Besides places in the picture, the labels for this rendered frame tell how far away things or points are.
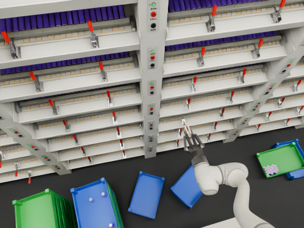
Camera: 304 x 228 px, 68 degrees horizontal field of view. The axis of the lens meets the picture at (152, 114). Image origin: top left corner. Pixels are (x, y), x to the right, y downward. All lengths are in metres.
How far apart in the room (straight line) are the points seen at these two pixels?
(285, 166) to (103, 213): 1.46
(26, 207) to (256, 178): 1.66
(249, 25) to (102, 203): 1.20
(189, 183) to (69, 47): 1.41
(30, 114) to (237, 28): 1.00
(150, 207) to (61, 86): 1.18
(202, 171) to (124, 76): 0.66
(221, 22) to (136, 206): 1.40
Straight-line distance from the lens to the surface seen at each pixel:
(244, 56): 1.16
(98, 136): 1.51
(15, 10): 0.79
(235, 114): 1.67
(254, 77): 1.37
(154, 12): 0.79
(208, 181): 1.27
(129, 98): 1.16
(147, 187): 1.88
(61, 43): 0.89
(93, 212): 1.48
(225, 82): 1.29
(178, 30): 0.91
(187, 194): 1.89
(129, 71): 1.01
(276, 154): 2.17
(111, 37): 0.88
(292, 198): 2.18
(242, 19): 1.01
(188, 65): 1.05
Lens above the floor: 1.84
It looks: 60 degrees down
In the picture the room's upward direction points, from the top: 1 degrees clockwise
